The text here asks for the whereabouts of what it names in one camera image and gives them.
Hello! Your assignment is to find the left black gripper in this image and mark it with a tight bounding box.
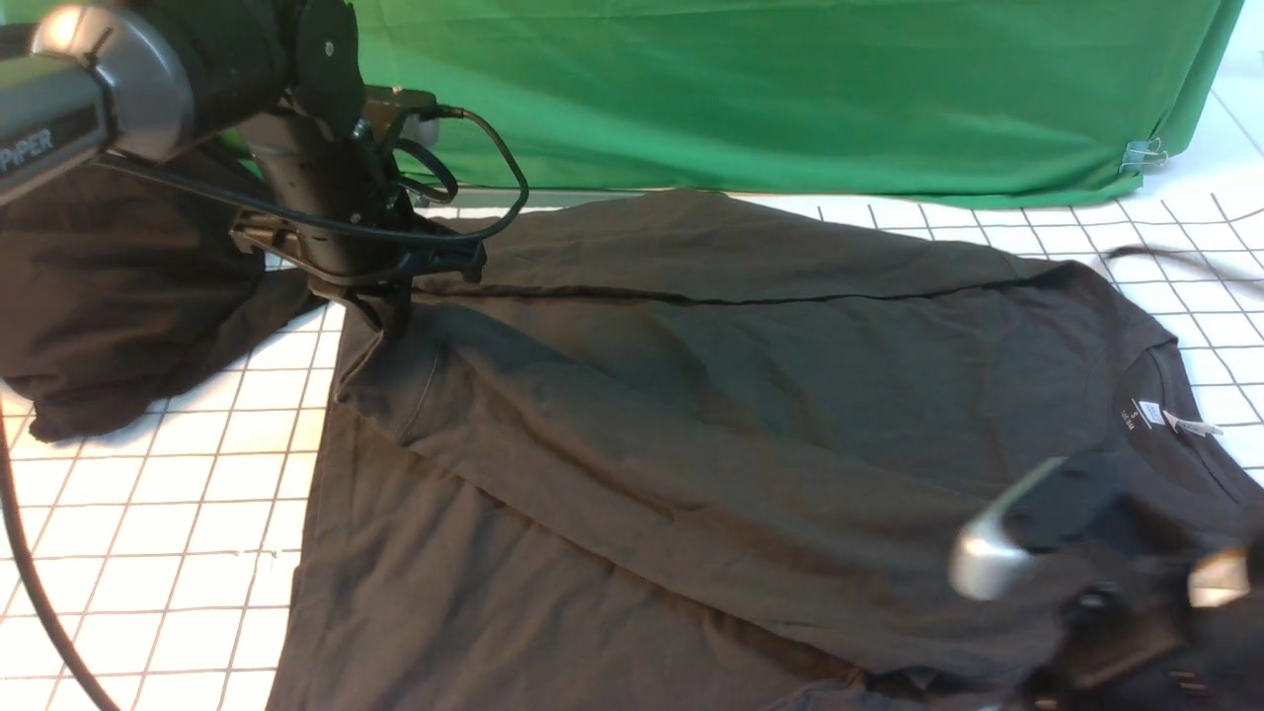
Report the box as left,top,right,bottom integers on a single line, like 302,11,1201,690
233,109,487,334

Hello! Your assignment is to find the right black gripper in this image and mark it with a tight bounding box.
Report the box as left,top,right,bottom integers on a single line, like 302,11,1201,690
1026,553,1261,710

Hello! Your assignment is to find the gray long-sleeve top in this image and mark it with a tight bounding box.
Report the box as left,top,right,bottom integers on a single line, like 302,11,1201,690
267,191,1261,710

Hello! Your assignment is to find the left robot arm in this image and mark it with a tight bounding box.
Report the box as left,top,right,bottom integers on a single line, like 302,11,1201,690
3,1,488,329

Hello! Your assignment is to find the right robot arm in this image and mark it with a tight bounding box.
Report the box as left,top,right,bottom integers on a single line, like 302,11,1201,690
1015,539,1263,710

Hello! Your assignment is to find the gray metal strip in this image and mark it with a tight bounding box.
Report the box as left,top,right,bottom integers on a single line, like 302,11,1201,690
415,189,646,215

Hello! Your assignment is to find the black clothes pile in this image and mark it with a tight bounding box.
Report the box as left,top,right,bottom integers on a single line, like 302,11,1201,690
1,166,322,442

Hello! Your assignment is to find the metal binder clip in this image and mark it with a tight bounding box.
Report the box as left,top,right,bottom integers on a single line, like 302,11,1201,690
1117,135,1169,175

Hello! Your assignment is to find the green backdrop cloth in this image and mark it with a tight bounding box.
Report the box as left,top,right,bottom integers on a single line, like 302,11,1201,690
354,1,1244,207

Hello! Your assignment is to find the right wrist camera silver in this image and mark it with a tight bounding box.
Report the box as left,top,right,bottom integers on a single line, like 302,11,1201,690
949,450,1121,601

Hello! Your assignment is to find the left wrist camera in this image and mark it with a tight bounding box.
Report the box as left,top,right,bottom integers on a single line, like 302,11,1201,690
362,85,439,148

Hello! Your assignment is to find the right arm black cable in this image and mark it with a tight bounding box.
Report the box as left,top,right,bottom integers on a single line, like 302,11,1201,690
1103,245,1264,302

